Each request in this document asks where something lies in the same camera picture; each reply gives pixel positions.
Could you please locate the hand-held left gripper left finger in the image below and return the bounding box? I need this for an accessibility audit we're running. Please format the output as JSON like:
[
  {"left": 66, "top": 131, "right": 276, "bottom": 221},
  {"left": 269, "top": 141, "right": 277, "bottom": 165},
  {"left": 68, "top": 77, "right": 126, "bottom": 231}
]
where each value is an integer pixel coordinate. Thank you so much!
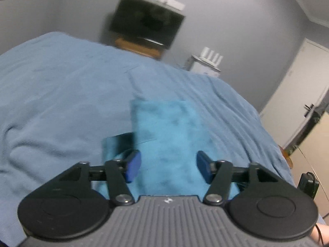
[{"left": 58, "top": 149, "right": 142, "bottom": 207}]

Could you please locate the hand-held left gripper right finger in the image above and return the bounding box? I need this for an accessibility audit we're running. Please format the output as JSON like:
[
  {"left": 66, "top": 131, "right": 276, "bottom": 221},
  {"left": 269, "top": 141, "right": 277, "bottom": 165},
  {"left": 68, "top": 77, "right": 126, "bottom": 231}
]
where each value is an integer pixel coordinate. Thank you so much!
[{"left": 196, "top": 150, "right": 283, "bottom": 207}]

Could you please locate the teal towel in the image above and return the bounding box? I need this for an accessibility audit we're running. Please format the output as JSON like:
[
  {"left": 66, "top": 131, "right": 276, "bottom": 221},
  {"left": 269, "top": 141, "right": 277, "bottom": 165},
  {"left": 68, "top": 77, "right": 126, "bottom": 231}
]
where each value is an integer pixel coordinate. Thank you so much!
[{"left": 102, "top": 99, "right": 241, "bottom": 202}]

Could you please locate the brown wooden stool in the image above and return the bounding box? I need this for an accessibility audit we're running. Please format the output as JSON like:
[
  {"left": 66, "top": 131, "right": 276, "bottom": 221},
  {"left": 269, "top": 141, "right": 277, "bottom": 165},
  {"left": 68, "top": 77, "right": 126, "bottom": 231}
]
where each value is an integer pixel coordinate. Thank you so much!
[{"left": 278, "top": 145, "right": 294, "bottom": 170}]

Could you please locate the white small cabinet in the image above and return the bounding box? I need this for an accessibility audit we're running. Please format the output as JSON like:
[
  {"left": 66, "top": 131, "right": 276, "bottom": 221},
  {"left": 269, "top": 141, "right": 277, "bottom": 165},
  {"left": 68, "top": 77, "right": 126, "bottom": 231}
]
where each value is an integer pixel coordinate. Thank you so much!
[{"left": 186, "top": 55, "right": 221, "bottom": 79}]

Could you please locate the blue fleece blanket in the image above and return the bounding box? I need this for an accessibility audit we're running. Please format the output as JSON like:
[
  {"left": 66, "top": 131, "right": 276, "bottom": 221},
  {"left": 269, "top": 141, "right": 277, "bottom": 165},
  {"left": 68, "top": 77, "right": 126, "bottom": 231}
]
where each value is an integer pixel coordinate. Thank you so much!
[{"left": 0, "top": 31, "right": 296, "bottom": 247}]

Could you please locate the black charger box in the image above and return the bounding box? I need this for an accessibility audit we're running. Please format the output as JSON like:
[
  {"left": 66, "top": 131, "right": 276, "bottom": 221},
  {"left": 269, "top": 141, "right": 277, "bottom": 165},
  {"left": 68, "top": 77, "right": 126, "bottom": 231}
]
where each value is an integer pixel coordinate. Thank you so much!
[{"left": 298, "top": 172, "right": 320, "bottom": 200}]

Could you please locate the beige wardrobe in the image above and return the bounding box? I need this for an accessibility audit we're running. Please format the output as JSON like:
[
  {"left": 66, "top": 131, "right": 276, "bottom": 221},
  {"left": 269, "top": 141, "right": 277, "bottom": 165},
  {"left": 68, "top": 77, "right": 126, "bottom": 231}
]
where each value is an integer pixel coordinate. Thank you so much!
[{"left": 288, "top": 111, "right": 329, "bottom": 218}]

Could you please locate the white router with antennas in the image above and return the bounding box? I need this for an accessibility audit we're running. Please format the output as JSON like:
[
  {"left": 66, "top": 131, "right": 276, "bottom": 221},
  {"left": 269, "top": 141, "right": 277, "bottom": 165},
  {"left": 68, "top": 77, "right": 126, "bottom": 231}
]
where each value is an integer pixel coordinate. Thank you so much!
[{"left": 200, "top": 47, "right": 224, "bottom": 69}]

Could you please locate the white door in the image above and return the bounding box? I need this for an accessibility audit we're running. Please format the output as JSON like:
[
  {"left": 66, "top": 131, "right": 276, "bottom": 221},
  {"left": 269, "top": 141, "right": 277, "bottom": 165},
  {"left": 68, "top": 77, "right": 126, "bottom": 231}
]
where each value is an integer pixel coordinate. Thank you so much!
[{"left": 259, "top": 38, "right": 329, "bottom": 148}]

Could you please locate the wooden television stand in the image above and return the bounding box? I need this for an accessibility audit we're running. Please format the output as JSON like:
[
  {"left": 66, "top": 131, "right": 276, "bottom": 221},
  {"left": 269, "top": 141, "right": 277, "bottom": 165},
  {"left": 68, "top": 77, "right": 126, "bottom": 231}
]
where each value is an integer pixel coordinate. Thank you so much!
[{"left": 114, "top": 37, "right": 163, "bottom": 60}]

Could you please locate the person's leg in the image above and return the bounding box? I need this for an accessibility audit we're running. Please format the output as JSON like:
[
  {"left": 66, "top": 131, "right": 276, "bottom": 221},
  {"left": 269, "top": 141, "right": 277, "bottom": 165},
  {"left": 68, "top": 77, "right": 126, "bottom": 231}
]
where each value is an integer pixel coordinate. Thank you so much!
[{"left": 312, "top": 223, "right": 329, "bottom": 247}]

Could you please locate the black flat screen television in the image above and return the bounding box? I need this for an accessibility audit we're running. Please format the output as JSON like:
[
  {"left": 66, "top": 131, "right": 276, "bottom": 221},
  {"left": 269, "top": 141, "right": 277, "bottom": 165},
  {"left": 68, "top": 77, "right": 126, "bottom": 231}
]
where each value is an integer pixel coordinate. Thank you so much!
[{"left": 108, "top": 0, "right": 185, "bottom": 50}]

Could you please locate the black door handle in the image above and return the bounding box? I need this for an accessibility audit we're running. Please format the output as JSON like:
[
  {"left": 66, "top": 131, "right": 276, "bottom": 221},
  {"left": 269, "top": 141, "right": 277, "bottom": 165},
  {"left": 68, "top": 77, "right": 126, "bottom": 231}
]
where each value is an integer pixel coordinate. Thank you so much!
[{"left": 303, "top": 104, "right": 315, "bottom": 118}]

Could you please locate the thin black cable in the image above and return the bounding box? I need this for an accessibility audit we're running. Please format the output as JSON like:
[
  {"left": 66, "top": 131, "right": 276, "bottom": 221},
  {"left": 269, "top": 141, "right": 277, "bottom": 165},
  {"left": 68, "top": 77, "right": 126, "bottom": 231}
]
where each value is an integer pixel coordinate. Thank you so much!
[{"left": 315, "top": 223, "right": 325, "bottom": 247}]

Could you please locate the white wall outlet strip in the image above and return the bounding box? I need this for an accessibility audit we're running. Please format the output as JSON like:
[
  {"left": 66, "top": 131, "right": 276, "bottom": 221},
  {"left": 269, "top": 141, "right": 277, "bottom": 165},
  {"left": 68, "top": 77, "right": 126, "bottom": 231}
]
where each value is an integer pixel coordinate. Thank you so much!
[{"left": 155, "top": 0, "right": 185, "bottom": 10}]

